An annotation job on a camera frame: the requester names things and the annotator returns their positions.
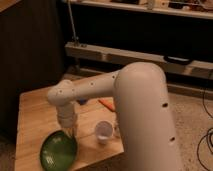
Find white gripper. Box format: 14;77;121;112
56;102;77;138

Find green ceramic bowl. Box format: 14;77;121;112
39;130;78;171

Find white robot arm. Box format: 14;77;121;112
47;62;183;171

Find blue rectangular block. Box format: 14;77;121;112
77;99;88;105

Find white plastic cup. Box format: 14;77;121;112
94;121;113;145

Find small white cylinder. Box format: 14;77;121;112
114;122;120;138

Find orange carrot toy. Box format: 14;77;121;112
98;99;115;112

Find metal pole stand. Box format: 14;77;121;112
67;0;79;46

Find long wooden shelf unit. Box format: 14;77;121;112
65;0;213;99

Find black handle on shelf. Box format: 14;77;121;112
163;56;193;65

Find black floor cables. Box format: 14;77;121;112
196;69;213;171

